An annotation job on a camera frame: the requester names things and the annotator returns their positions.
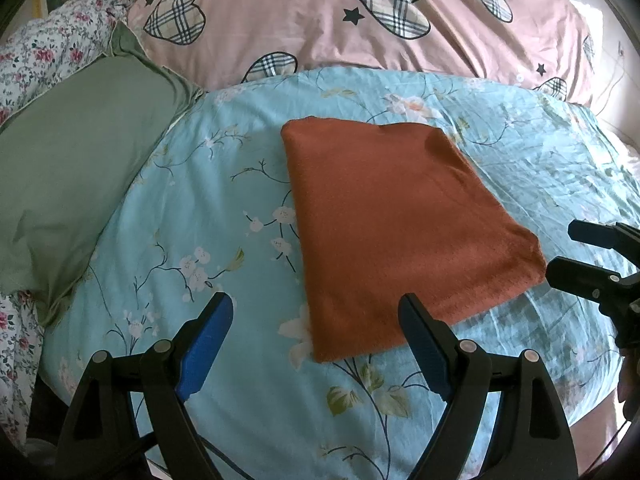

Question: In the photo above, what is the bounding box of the white red floral quilt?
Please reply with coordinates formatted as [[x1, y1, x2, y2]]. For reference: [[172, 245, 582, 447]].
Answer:
[[0, 0, 132, 443]]

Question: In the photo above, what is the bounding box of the rust orange shirt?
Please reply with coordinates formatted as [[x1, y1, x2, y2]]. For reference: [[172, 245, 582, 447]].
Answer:
[[280, 116, 547, 365]]

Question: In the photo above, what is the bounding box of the pink plaid-heart pillow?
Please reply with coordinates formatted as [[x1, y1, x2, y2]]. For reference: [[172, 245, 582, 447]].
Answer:
[[125, 0, 601, 108]]

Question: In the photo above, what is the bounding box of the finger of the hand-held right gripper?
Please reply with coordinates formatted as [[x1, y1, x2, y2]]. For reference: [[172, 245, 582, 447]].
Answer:
[[545, 256, 640, 312], [568, 219, 640, 255]]

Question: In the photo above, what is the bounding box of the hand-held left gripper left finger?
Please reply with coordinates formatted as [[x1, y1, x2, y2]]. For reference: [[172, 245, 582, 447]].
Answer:
[[57, 291, 234, 480]]

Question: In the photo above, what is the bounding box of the green pillow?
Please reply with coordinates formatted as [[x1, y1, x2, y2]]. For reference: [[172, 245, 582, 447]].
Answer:
[[0, 20, 206, 328]]

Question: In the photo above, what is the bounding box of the black cable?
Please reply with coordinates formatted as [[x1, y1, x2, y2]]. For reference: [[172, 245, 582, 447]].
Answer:
[[199, 437, 258, 480]]

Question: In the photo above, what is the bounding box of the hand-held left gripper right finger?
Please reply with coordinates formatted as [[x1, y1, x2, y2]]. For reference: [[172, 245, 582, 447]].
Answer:
[[398, 293, 579, 480]]

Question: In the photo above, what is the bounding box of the light blue floral blanket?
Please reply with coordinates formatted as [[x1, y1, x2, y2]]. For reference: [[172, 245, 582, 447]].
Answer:
[[37, 65, 640, 480]]

